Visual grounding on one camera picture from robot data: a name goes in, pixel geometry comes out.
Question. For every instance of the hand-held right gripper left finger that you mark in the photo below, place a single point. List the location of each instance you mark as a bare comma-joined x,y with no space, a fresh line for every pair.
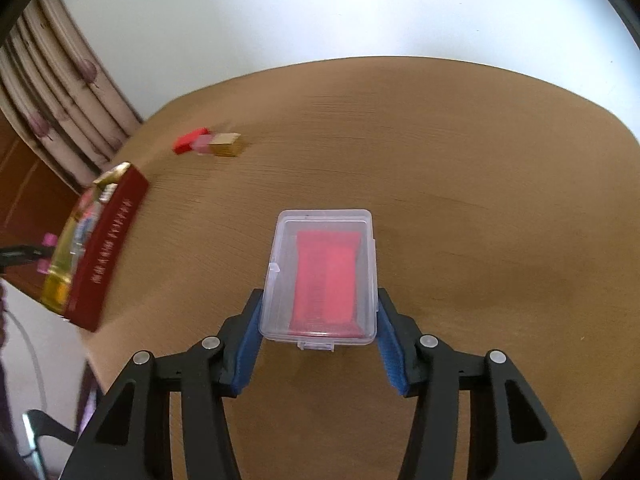
247,355

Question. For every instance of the small gold box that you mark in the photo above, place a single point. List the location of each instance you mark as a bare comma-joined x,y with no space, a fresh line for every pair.
225,146

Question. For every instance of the small red box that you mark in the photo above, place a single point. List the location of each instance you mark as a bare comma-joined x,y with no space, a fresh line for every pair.
189,141

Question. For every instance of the beige patterned curtain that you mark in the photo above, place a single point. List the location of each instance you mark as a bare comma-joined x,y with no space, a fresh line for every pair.
60,90

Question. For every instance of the red box with gold lining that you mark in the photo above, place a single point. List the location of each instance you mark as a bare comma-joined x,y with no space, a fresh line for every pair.
110,240

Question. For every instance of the clear plastic case pink contents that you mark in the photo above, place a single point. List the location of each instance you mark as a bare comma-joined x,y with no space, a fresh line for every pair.
325,280

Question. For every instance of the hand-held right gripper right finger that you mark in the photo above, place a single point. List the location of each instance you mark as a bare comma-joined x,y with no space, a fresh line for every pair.
392,355

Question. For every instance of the brown wooden door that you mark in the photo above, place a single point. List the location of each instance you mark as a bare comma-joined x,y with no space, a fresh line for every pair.
25,185

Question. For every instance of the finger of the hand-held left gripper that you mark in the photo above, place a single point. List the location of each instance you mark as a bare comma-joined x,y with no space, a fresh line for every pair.
17,254

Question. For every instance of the dark metal frame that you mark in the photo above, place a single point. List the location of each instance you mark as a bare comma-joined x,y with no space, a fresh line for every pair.
42,435

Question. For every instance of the small pink block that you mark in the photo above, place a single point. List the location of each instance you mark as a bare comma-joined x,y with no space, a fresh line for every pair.
50,239

